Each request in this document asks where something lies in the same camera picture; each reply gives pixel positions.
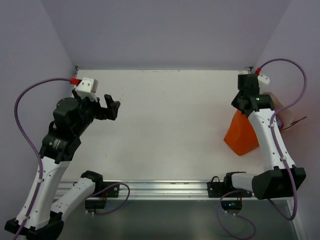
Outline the orange paper bag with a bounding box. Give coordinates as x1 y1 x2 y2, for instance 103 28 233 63
223 93 296 156

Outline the purple Fox's candy bag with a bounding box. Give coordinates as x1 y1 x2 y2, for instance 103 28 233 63
276 118 284 130

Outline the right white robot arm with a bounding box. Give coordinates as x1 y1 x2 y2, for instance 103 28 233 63
222 74 306 200

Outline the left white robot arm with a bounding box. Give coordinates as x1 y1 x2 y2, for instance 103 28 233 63
4 91 121 240

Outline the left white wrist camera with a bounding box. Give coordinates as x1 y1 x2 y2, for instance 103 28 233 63
70 77 98 102

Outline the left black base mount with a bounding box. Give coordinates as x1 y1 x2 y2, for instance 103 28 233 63
84 181 120 213

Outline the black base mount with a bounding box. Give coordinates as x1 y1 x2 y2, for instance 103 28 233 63
84 181 120 213
207 176 243 214

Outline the aluminium table rail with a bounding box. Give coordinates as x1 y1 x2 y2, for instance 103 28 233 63
49 179 296 201

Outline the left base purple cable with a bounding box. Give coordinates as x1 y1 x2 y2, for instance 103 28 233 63
86 183 131 216

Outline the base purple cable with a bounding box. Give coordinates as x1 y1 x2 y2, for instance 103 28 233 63
86 183 131 216
214 189 257 238

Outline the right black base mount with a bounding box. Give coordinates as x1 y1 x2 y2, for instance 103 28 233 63
207 176 243 214

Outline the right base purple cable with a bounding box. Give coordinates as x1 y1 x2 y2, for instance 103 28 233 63
214 189 257 238

